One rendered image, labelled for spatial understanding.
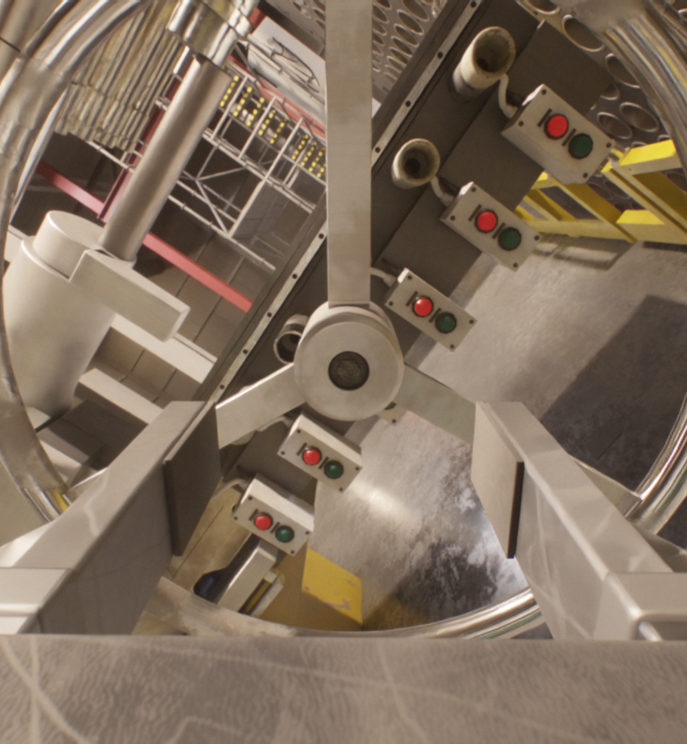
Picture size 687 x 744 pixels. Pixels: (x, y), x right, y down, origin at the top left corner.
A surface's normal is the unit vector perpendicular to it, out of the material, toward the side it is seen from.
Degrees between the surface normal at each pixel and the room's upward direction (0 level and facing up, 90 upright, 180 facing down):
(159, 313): 90
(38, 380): 127
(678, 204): 90
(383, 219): 90
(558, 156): 90
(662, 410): 0
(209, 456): 145
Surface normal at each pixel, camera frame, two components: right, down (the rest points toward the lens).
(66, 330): 0.47, 0.56
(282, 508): 0.57, -0.79
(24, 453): 0.65, -0.03
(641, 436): -0.82, -0.55
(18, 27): 0.14, 0.39
